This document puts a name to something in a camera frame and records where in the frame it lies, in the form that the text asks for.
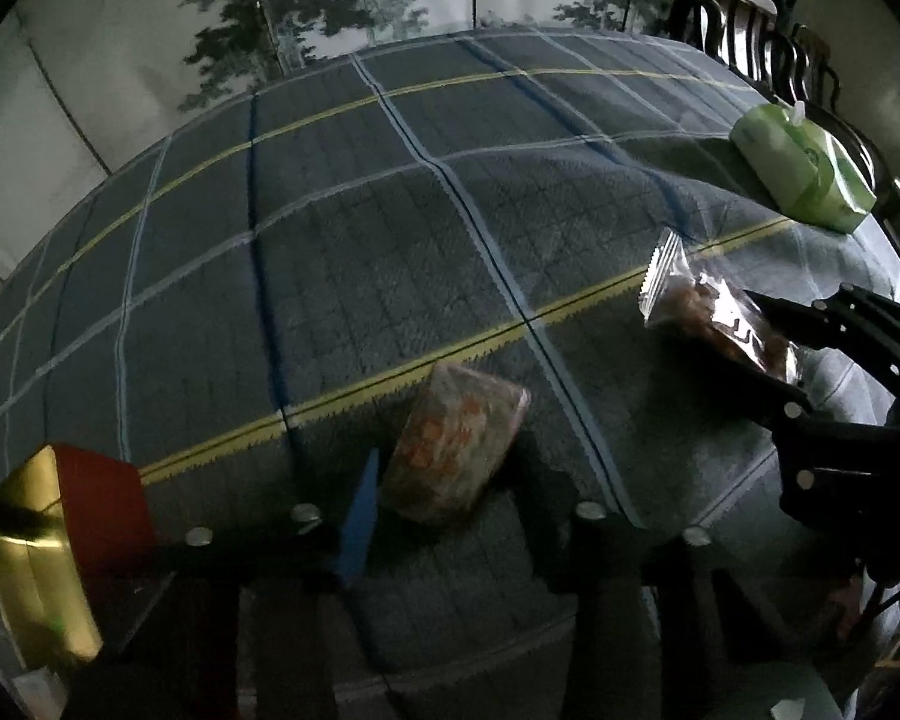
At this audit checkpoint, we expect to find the clear brown cake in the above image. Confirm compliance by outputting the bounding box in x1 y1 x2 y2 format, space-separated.
637 227 802 385

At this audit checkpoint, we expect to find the painted folding screen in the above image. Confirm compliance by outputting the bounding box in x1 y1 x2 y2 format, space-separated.
0 0 667 277

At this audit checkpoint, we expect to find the dark sesame bar packet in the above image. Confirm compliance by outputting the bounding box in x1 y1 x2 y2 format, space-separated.
382 362 532 522

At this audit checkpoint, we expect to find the dark wooden chair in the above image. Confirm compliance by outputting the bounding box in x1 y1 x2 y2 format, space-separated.
667 0 900 202

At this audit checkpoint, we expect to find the green tissue pack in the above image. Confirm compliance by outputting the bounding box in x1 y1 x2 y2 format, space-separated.
730 101 877 234

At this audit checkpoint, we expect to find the red gold toffee tin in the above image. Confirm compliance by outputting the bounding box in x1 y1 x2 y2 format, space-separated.
0 444 157 671

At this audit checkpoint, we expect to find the plaid blue grey tablecloth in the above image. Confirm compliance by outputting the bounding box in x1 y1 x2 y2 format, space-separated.
0 29 900 718

